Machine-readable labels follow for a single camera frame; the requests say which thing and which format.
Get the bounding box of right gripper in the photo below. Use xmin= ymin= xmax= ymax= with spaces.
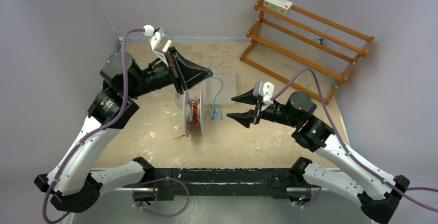
xmin=227 ymin=87 xmax=301 ymax=129

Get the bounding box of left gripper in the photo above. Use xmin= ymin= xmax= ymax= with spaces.
xmin=125 ymin=46 xmax=212 ymax=99

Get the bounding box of white filament spool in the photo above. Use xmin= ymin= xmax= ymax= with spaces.
xmin=183 ymin=90 xmax=204 ymax=137

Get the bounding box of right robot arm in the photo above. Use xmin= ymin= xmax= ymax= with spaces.
xmin=227 ymin=91 xmax=410 ymax=223

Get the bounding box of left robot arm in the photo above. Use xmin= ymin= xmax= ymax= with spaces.
xmin=34 ymin=47 xmax=213 ymax=213

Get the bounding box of translucent plastic divided tray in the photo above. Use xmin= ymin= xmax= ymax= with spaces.
xmin=188 ymin=68 xmax=237 ymax=105

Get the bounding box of wooden shoe rack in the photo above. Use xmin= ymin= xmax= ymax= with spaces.
xmin=240 ymin=0 xmax=374 ymax=104

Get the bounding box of white cardboard box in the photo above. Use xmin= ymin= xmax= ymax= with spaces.
xmin=262 ymin=0 xmax=293 ymax=15

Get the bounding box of red wire on spool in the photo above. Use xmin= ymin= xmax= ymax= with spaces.
xmin=174 ymin=99 xmax=202 ymax=140

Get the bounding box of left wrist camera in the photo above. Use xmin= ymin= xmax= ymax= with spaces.
xmin=150 ymin=27 xmax=173 ymax=67

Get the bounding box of yellow wire on spool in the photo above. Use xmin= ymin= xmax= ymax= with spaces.
xmin=191 ymin=103 xmax=202 ymax=127

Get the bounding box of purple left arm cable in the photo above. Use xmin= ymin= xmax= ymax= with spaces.
xmin=41 ymin=24 xmax=154 ymax=224

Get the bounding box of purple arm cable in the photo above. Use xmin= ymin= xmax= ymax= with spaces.
xmin=272 ymin=68 xmax=438 ymax=204
xmin=41 ymin=24 xmax=154 ymax=224

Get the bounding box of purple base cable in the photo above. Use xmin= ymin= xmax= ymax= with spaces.
xmin=132 ymin=177 xmax=190 ymax=218

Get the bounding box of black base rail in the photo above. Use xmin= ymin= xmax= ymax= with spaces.
xmin=121 ymin=156 xmax=324 ymax=203

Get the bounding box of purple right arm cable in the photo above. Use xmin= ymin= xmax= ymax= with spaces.
xmin=272 ymin=68 xmax=438 ymax=204

